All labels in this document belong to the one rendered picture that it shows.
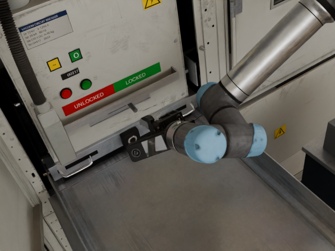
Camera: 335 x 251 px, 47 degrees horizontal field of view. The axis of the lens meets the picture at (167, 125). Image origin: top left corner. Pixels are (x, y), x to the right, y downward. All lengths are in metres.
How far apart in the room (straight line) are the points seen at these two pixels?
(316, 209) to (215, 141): 0.42
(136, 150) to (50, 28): 0.36
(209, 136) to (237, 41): 0.55
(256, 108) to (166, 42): 0.50
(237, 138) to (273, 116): 0.80
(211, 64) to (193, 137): 0.52
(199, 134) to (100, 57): 0.43
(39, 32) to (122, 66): 0.26
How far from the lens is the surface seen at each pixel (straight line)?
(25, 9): 0.98
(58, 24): 1.02
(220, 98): 0.92
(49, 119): 1.01
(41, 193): 1.24
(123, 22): 1.08
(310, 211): 1.12
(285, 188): 1.15
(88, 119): 1.13
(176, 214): 1.11
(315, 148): 1.40
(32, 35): 1.01
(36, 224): 1.23
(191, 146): 0.78
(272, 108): 1.59
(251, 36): 1.30
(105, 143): 1.25
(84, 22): 1.04
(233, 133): 0.83
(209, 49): 1.23
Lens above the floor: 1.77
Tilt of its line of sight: 43 degrees down
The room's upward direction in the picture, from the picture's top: 11 degrees counter-clockwise
